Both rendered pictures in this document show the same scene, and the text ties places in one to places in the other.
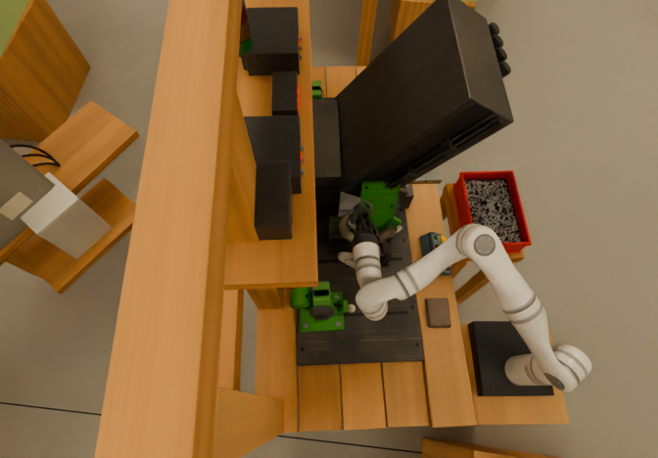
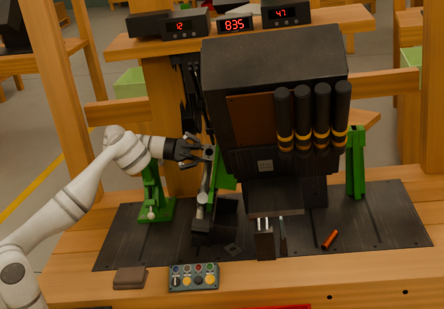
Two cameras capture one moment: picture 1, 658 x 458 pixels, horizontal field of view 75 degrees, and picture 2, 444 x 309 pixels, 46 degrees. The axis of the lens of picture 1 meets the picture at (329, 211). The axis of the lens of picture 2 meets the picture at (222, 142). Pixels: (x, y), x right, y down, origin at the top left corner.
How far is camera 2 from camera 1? 193 cm
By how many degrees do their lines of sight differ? 72
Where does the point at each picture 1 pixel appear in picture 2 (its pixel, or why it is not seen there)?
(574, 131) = not seen: outside the picture
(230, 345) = (112, 102)
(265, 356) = (134, 193)
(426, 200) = (269, 276)
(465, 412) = not seen: hidden behind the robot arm
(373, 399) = (76, 245)
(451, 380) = (64, 289)
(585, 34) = not seen: outside the picture
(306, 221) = (142, 45)
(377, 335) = (125, 241)
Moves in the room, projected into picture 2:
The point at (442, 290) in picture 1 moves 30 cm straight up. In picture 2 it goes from (154, 286) to (134, 204)
